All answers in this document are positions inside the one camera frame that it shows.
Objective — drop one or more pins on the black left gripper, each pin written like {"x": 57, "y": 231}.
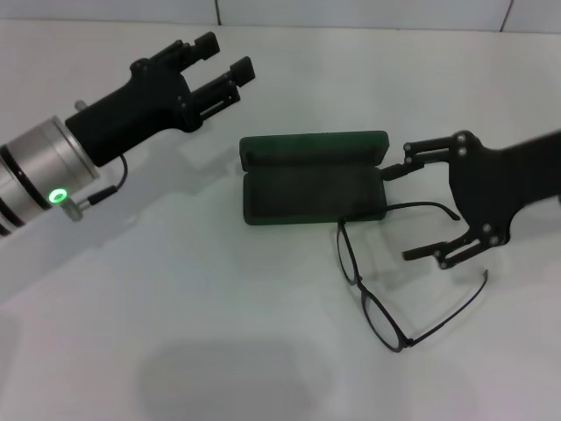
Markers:
{"x": 136, "y": 109}

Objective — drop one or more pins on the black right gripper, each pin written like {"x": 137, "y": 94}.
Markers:
{"x": 504, "y": 180}

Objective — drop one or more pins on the black glasses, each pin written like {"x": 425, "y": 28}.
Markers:
{"x": 346, "y": 252}

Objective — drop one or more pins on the green glasses case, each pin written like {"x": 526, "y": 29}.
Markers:
{"x": 307, "y": 193}

